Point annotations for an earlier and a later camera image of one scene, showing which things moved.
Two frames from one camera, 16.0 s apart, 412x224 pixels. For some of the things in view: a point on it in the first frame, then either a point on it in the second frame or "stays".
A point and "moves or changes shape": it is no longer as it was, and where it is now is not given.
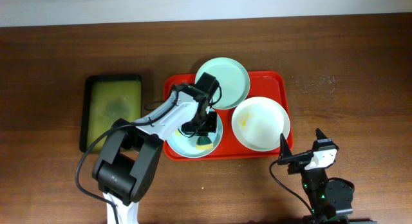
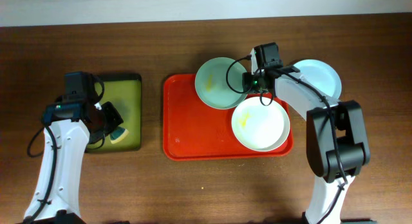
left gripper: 199,131 -> 112,118
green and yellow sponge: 204,143 moves or changes shape
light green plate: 232,77 stays
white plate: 258,123 stays
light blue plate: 186,147 -> 321,74
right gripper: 295,161 -> 252,80
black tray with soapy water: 107,100 stays
